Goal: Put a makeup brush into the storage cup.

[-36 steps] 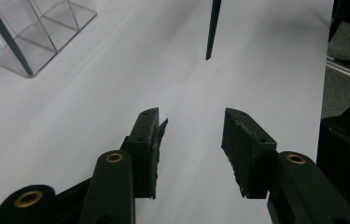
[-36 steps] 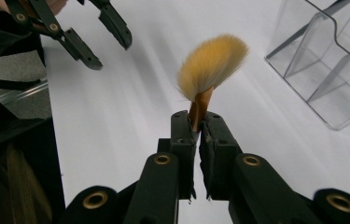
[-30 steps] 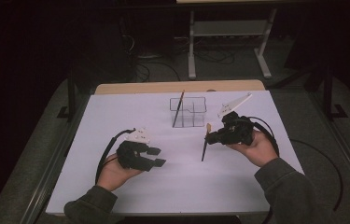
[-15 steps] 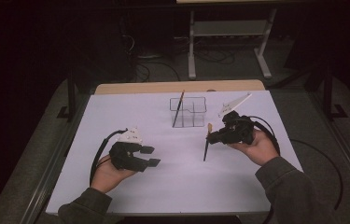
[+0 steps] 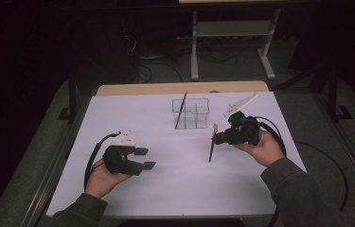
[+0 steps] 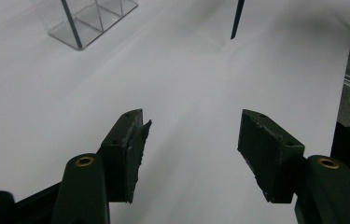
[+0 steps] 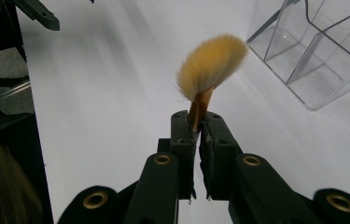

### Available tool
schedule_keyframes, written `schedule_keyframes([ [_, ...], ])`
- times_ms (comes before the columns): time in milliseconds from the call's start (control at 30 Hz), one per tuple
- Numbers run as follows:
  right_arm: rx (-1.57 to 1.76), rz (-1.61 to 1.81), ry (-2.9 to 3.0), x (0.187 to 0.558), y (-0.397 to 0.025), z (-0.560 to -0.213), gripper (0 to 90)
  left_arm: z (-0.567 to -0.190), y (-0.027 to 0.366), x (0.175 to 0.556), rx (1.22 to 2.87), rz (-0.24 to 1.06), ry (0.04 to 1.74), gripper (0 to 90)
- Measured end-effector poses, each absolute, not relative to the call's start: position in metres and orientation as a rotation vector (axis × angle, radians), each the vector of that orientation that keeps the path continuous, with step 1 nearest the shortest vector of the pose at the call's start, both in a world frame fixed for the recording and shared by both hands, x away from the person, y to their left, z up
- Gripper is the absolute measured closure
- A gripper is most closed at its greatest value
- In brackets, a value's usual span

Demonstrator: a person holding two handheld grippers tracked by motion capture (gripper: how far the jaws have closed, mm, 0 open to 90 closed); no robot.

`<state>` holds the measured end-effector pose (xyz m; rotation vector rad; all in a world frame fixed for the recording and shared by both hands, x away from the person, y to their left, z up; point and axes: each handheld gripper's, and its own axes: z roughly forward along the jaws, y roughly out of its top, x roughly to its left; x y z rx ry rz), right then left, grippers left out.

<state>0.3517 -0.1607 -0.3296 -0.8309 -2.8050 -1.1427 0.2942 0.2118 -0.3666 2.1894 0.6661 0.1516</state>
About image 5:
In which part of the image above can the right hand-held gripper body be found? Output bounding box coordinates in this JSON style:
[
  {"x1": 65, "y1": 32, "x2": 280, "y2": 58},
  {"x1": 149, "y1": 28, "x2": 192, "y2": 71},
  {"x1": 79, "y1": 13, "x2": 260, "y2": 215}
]
[{"x1": 222, "y1": 93, "x2": 262, "y2": 147}]

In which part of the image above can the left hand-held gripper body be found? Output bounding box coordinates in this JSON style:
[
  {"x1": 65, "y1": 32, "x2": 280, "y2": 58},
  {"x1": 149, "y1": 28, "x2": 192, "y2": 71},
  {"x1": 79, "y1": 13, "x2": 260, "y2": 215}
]
[{"x1": 101, "y1": 130, "x2": 144, "y2": 177}]

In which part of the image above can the black makeup brush beige head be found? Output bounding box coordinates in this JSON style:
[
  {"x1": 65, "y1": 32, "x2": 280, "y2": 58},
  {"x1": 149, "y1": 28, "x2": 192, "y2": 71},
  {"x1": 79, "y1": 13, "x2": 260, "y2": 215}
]
[{"x1": 208, "y1": 123, "x2": 220, "y2": 163}]

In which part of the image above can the clear acrylic organizer box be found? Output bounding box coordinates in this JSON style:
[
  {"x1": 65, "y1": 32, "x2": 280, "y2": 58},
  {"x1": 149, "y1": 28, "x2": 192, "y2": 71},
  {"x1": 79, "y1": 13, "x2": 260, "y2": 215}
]
[{"x1": 171, "y1": 97, "x2": 211, "y2": 131}]

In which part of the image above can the thin black makeup brush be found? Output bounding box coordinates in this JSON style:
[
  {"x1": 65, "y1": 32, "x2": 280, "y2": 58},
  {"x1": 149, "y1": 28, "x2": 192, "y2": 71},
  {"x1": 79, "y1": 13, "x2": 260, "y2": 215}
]
[{"x1": 174, "y1": 91, "x2": 188, "y2": 131}]

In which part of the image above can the person's left hand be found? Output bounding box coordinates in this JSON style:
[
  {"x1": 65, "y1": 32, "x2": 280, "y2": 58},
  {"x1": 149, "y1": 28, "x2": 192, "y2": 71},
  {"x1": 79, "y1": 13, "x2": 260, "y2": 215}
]
[{"x1": 84, "y1": 157, "x2": 133, "y2": 200}]

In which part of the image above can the person's right hand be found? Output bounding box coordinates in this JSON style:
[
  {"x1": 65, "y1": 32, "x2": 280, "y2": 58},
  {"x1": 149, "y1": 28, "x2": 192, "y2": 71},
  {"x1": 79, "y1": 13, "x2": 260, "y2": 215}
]
[{"x1": 233, "y1": 129, "x2": 287, "y2": 168}]

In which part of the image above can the black metal stand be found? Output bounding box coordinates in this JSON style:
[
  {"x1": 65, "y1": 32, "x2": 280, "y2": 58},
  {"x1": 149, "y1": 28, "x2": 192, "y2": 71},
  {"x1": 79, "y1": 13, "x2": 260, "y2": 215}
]
[
  {"x1": 326, "y1": 67, "x2": 354, "y2": 123},
  {"x1": 57, "y1": 70, "x2": 80, "y2": 124}
]

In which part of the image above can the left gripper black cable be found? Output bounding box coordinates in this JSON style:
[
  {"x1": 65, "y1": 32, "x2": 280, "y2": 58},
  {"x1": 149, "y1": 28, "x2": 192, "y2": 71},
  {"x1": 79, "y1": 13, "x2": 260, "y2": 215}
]
[{"x1": 83, "y1": 131, "x2": 122, "y2": 192}]

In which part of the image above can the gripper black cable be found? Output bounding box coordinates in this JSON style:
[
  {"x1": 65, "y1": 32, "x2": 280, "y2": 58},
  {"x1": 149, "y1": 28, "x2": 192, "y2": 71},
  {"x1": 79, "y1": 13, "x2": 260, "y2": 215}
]
[
  {"x1": 83, "y1": 131, "x2": 122, "y2": 192},
  {"x1": 254, "y1": 115, "x2": 288, "y2": 158}
]

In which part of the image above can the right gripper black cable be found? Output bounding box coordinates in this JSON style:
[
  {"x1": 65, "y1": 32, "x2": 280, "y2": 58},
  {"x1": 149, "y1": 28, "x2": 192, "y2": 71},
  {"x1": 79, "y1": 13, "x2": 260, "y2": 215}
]
[{"x1": 254, "y1": 115, "x2": 288, "y2": 158}]

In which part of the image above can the black floor cable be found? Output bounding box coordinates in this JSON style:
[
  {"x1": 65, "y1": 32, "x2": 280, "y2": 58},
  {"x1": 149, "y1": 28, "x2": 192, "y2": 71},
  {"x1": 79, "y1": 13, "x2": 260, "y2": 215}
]
[
  {"x1": 136, "y1": 61, "x2": 184, "y2": 83},
  {"x1": 197, "y1": 50, "x2": 240, "y2": 66}
]

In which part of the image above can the white metal desk frame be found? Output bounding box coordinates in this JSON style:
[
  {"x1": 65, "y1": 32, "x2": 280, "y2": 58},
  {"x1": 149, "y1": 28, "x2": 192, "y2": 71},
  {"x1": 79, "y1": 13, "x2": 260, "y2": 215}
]
[{"x1": 189, "y1": 9, "x2": 282, "y2": 81}]

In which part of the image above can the long thin black cable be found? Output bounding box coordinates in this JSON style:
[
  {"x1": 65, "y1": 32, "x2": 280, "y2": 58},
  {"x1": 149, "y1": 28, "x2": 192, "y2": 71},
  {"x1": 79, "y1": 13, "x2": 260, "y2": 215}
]
[{"x1": 293, "y1": 140, "x2": 349, "y2": 212}]

